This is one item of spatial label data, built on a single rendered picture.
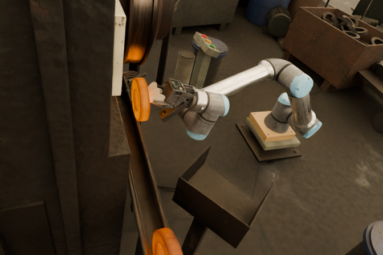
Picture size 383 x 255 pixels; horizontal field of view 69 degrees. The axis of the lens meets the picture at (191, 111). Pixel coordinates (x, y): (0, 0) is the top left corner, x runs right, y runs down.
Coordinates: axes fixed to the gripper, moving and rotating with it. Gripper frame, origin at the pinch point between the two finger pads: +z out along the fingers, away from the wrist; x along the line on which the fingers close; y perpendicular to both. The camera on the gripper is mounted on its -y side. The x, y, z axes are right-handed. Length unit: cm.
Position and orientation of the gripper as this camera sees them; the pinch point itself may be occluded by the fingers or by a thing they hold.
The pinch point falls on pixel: (141, 95)
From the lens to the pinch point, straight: 99.1
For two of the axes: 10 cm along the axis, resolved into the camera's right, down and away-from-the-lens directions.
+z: -8.2, -1.3, -5.5
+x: 3.4, 6.6, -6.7
